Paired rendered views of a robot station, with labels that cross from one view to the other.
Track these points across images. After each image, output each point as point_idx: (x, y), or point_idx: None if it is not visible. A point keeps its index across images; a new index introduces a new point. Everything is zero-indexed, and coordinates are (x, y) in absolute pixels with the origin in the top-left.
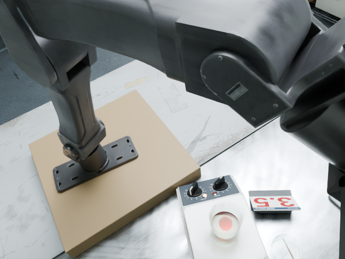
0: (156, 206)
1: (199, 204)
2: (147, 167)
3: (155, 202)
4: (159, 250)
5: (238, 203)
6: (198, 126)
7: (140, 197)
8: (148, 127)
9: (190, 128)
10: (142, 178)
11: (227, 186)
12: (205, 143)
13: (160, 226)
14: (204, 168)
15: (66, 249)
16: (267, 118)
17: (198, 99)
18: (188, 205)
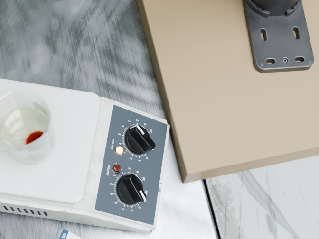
0: (156, 85)
1: (94, 122)
2: (227, 79)
3: (159, 81)
4: (80, 68)
5: (67, 186)
6: (307, 229)
7: (169, 51)
8: None
9: (309, 210)
10: (205, 66)
11: (121, 199)
12: (256, 224)
13: (118, 81)
14: (197, 195)
15: None
16: None
17: None
18: (110, 112)
